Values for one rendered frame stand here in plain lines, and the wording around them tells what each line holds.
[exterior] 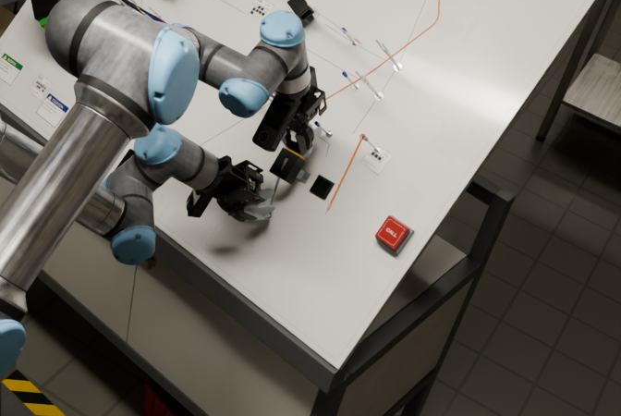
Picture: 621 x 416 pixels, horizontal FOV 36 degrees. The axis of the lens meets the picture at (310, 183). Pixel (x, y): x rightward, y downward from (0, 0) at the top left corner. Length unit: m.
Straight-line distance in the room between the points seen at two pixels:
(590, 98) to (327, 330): 2.74
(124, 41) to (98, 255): 1.20
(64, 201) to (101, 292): 1.25
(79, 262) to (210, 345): 0.45
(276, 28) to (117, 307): 1.02
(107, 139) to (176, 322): 1.09
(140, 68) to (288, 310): 0.84
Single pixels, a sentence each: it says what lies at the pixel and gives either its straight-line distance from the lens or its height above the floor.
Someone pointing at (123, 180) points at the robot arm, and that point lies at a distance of 1.75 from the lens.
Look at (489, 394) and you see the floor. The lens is 3.21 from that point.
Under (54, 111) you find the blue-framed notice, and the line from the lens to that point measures 2.33.
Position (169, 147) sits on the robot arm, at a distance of 1.70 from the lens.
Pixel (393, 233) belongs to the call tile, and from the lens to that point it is 1.88.
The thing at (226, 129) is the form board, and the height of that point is 1.06.
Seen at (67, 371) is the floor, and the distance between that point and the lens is 2.96.
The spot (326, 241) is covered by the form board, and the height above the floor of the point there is 1.01.
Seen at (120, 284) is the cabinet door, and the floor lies 0.58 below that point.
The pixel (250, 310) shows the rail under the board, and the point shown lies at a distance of 1.99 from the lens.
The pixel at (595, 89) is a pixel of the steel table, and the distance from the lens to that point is 4.55.
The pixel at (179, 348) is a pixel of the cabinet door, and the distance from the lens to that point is 2.33.
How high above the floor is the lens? 2.28
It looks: 38 degrees down
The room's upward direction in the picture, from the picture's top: 15 degrees clockwise
